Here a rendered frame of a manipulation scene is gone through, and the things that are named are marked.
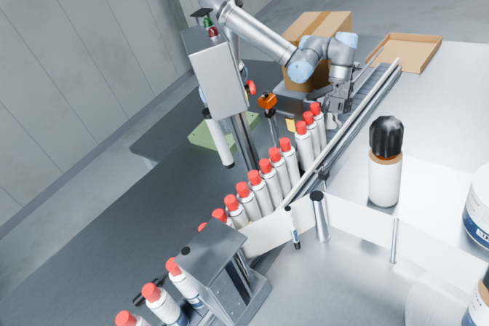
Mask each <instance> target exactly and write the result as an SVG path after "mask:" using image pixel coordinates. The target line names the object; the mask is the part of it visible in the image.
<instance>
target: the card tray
mask: <svg viewBox="0 0 489 326"><path fill-rule="evenodd" d="M441 43H442V36H432V35H421V34H411V33H391V32H390V33H389V34H388V35H387V36H386V37H385V38H384V40H383V41H382V42H381V43H380V44H379V45H378V46H377V47H376V48H375V49H374V50H373V52H372V53H371V54H370V55H369V56H368V57H367V59H366V60H365V65H366V64H367V63H368V62H369V60H370V59H371V58H372V57H373V56H374V54H375V53H376V52H377V51H378V50H379V49H380V48H381V47H384V50H383V51H382V53H381V54H380V55H379V56H378V57H377V58H376V59H375V60H374V61H373V63H372V64H371V65H370V66H369V67H371V68H375V66H376V65H377V64H378V63H393V62H394V61H395V60H396V59H397V58H398V57H399V63H398V64H397V65H401V66H402V72H407V73H416V74H421V72H422V70H423V69H424V68H425V67H426V65H427V63H428V62H429V61H430V60H431V58H432V56H433V55H434V53H435V52H436V51H437V49H438V48H439V46H440V45H441Z"/></svg>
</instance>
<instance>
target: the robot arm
mask: <svg viewBox="0 0 489 326"><path fill-rule="evenodd" d="M198 2H199V6H200V7H201V8H213V9H214V12H215V16H216V18H217V21H218V22H219V24H220V26H221V28H222V29H223V30H224V32H225V33H226V35H227V37H228V38H229V40H230V41H231V43H232V47H233V50H234V54H235V57H236V61H237V64H238V67H239V72H240V74H241V77H242V82H243V84H244V83H245V81H246V80H247V75H248V72H247V68H246V67H245V64H244V63H243V62H242V61H241V60H240V38H239V37H242V38H243V39H244V40H246V41H247V42H249V43H250V44H251V45H253V46H254V47H256V48H257V49H259V50H260V51H261V52H263V53H265V54H266V55H268V56H269V57H270V58H272V59H273V60H275V61H277V62H278V63H279V64H280V65H282V66H284V67H285V68H286V69H287V75H288V76H289V78H290V80H291V81H293V82H295V83H304V82H305V81H306V80H308V78H309V77H310V76H311V75H312V74H313V72H314V69H315V68H316V67H317V65H318V64H319V62H320V60H321V59H326V60H331V65H330V72H329V76H330V77H329V80H328V81H329V82H333V84H330V85H327V86H326V87H323V88H321V89H319V90H316V91H312V92H310V93H309V94H307V95H306V99H307V100H308V101H310V100H311V101H315V100H317V99H318V98H321V97H323V96H325V97H324V99H323V102H322V109H321V112H322V113H323V114H324V122H325V134H326V135H327V133H328V131H329V129H336V128H339V127H341V122H340V121H339V120H338V119H337V117H338V114H347V113H349V112H351V107H352V103H353V95H352V94H351V88H352V86H354V83H355V81H349V80H350V78H351V72H352V67H353V64H354V58H355V54H356V50H357V41H358V35H357V34H355V33H346V32H337V34H336V36H335V37H333V38H332V37H324V36H315V35H312V36H303V37H302V38H301V41H300V42H299V46H298V48H297V47H296V46H294V45H293V44H291V43H290V42H289V41H287V40H286V39H284V38H282V37H281V36H280V35H278V34H277V33H275V32H274V31H272V30H271V29H270V28H268V27H267V26H265V25H264V24H262V23H261V22H259V21H258V20H256V19H255V18H254V17H252V16H251V15H249V14H248V13H246V12H245V11H244V10H242V8H243V0H198ZM350 95H352V97H351V96H350ZM219 122H220V125H221V128H222V130H223V134H224V135H228V134H231V129H230V127H229V125H228V121H227V118H225V119H222V120H220V121H219Z"/></svg>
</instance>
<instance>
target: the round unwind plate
mask: <svg viewBox="0 0 489 326"><path fill-rule="evenodd" d="M471 298H472V295H470V294H468V293H466V292H464V291H463V290H461V289H459V288H457V287H456V286H454V285H452V284H451V283H449V282H447V281H445V280H444V279H442V278H440V277H438V276H437V275H435V274H433V273H431V272H430V271H427V272H426V273H424V274H423V275H421V276H420V277H419V278H418V279H417V280H416V281H415V283H414V284H413V286H412V287H411V289H410V291H409V293H408V295H407V300H406V304H405V324H406V326H461V318H462V316H463V315H464V313H465V311H466V308H467V306H468V305H469V302H470V300H471Z"/></svg>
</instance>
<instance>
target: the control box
mask: <svg viewBox="0 0 489 326"><path fill-rule="evenodd" d="M212 22H213V23H214V26H215V27H216V28H217V29H218V32H219V33H220V36H219V37H218V38H216V39H209V34H208V29H207V30H205V29H204V26H203V25H200V24H198V25H195V26H192V27H190V28H187V29H184V30H182V31H181V32H180V34H181V36H182V39H183V43H184V46H185V48H186V52H187V55H188V59H189V60H190V63H191V66H192V68H193V70H194V73H195V76H196V79H197V81H198V83H199V86H200V88H201V91H202V94H203V96H204V99H205V101H206V104H207V107H208V108H209V111H210V114H211V117H212V120H213V121H214V122H217V121H220V120H222V119H225V118H228V117H230V116H233V115H235V114H239V113H241V112H243V111H246V110H247V109H248V107H249V106H250V105H249V101H248V98H247V93H246V91H245V87H244V85H243V82H242V77H241V74H240V72H239V67H238V64H237V61H236V57H235V54H234V50H233V47H232V43H231V41H230V40H229V38H228V37H227V35H226V33H225V32H224V30H223V29H222V28H221V26H220V24H219V22H218V21H214V20H213V21H212Z"/></svg>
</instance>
